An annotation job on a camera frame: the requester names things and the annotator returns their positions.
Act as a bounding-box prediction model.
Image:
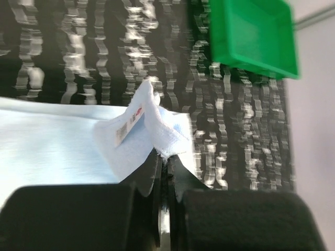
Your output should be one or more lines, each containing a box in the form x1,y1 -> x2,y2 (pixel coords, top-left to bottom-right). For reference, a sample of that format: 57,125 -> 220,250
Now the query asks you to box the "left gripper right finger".
167,155 -> 209,250

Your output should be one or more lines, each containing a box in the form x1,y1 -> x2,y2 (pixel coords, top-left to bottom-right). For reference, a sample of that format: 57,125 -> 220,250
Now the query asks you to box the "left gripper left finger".
121,150 -> 162,248

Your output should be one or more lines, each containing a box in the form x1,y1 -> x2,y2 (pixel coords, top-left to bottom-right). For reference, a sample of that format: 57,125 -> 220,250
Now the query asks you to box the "light blue towel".
1,81 -> 195,198

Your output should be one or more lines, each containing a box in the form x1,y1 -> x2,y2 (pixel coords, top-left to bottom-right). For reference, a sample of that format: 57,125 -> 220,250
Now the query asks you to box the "black marble pattern mat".
1,1 -> 295,191

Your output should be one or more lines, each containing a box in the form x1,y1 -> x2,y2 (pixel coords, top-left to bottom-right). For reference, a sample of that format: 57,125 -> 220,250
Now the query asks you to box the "green plastic tray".
209,0 -> 299,79

